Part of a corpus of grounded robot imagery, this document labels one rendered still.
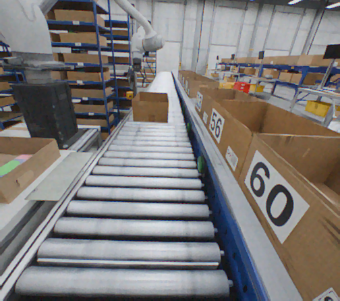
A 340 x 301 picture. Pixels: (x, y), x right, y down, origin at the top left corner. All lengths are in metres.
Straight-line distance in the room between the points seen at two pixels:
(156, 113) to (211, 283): 1.01
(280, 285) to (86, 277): 0.40
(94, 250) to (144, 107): 0.92
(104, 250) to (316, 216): 0.47
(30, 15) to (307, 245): 1.12
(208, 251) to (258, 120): 0.67
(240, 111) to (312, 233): 0.63
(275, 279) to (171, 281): 0.22
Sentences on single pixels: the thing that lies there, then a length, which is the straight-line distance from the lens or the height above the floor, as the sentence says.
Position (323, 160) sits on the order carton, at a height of 0.98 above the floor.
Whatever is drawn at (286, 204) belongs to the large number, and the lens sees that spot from 0.37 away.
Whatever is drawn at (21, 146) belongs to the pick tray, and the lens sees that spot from 1.01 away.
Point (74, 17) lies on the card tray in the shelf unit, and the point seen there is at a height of 1.58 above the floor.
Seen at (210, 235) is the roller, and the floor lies 0.74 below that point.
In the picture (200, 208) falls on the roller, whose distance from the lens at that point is 0.59.
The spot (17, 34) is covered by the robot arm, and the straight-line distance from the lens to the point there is 0.96.
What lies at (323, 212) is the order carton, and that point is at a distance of 0.32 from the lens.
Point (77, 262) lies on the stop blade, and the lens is 0.54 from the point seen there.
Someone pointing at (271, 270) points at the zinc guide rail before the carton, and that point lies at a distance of 0.40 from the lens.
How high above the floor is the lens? 1.21
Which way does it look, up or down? 25 degrees down
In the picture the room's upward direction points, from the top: 4 degrees clockwise
